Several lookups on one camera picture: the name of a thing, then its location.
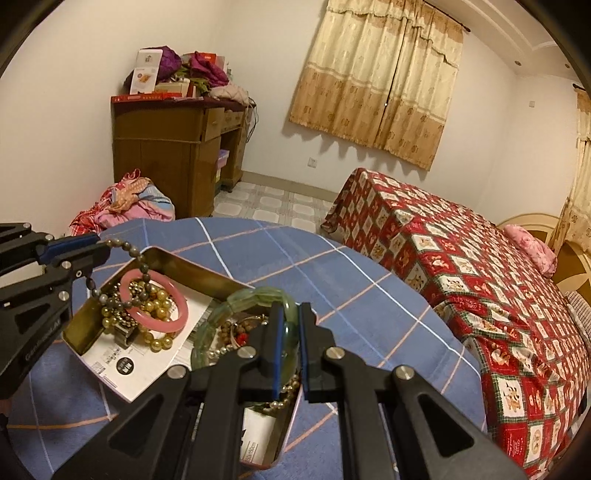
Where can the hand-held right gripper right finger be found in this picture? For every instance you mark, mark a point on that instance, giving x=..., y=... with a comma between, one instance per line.
x=303, y=350

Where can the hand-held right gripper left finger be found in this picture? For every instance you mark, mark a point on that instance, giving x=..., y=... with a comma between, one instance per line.
x=277, y=350

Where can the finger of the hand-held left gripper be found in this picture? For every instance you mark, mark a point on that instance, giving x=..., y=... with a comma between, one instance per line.
x=87, y=261
x=74, y=244

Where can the red tassel pendant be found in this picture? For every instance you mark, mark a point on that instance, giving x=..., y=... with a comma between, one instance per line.
x=242, y=339

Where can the green jade bangle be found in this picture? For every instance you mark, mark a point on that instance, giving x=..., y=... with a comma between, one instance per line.
x=221, y=314

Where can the pink tin box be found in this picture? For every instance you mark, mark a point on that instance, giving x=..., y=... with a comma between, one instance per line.
x=87, y=327

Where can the pink bangle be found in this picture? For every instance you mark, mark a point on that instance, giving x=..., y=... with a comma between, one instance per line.
x=180, y=307

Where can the colourful clothes pile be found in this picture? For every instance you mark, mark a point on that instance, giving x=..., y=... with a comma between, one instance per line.
x=124, y=203

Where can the blue plaid tablecloth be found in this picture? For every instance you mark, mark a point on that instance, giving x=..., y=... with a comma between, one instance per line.
x=323, y=286

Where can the brown wooden desk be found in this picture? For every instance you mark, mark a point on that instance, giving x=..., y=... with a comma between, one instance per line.
x=157, y=166

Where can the white paper leaflet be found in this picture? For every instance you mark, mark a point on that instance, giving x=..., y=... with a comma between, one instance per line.
x=152, y=369

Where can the flat red box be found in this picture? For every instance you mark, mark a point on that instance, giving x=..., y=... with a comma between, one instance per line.
x=138, y=97

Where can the purple storage box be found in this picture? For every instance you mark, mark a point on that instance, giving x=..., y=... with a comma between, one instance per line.
x=223, y=161

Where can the red patchwork quilt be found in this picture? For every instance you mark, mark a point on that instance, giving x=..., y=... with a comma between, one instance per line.
x=461, y=277

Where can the red and white box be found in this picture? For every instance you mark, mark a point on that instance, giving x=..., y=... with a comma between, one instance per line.
x=175, y=90

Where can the white product box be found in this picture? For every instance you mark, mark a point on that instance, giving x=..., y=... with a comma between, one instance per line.
x=145, y=69

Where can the pink quilted cushion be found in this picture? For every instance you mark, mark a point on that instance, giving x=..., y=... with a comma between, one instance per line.
x=231, y=92

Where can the purple cloth pile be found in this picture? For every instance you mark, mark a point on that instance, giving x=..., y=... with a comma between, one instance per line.
x=207, y=69

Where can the pink pillow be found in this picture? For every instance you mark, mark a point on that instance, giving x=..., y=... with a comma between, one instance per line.
x=531, y=247

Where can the beige patterned window curtain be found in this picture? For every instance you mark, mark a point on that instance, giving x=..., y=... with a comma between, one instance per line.
x=369, y=83

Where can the striped pillow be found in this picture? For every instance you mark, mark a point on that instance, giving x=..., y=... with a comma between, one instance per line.
x=581, y=311

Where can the beige bed headboard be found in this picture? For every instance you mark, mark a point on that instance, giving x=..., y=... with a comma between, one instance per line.
x=572, y=263

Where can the beige patterned side curtain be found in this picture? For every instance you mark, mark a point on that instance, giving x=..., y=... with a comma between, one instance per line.
x=582, y=184

